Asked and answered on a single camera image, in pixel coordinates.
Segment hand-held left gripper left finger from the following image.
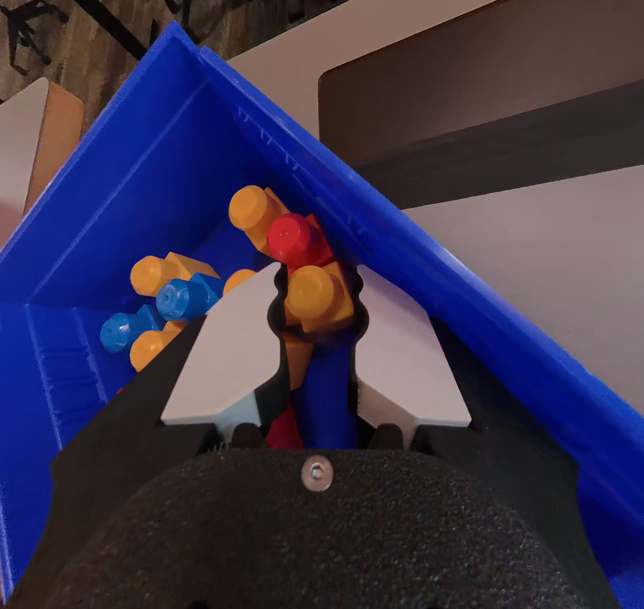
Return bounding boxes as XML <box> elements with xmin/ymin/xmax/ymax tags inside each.
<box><xmin>161</xmin><ymin>263</ymin><xmax>292</xmax><ymax>445</ymax></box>

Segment blue plastic bin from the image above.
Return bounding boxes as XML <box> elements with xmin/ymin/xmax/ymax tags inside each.
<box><xmin>0</xmin><ymin>20</ymin><xmax>644</xmax><ymax>609</ymax></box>

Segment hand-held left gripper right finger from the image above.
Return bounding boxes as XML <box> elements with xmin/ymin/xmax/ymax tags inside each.
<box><xmin>348</xmin><ymin>265</ymin><xmax>473</xmax><ymax>443</ymax></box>

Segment pile of mega blocks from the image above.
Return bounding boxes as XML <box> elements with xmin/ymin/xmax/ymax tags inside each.
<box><xmin>100</xmin><ymin>185</ymin><xmax>337</xmax><ymax>449</ymax></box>

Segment orange mega block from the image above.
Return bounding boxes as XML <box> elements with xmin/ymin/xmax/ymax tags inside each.
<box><xmin>284</xmin><ymin>262</ymin><xmax>355</xmax><ymax>334</ymax></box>

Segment grey wood-edged side table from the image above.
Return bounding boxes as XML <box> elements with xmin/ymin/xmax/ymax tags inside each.
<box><xmin>0</xmin><ymin>78</ymin><xmax>85</xmax><ymax>247</ymax></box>

